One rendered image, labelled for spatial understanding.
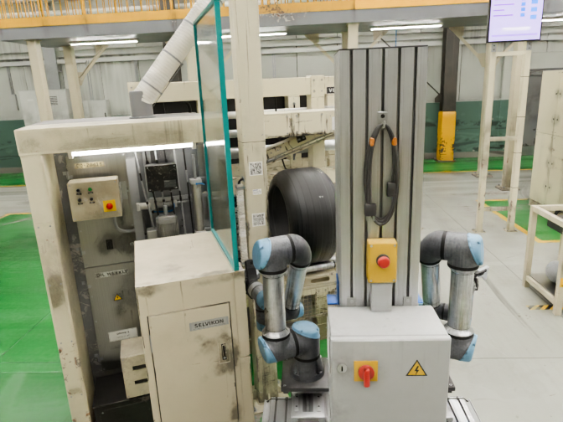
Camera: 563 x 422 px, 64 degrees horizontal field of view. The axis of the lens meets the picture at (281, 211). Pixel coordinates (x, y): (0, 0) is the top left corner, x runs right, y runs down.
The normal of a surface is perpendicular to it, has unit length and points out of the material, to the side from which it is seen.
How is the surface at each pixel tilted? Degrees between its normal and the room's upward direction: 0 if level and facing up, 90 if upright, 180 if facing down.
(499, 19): 90
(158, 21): 88
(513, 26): 90
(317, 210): 69
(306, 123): 90
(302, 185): 38
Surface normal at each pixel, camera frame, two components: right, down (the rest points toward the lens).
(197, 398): 0.30, 0.24
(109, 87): -0.05, 0.26
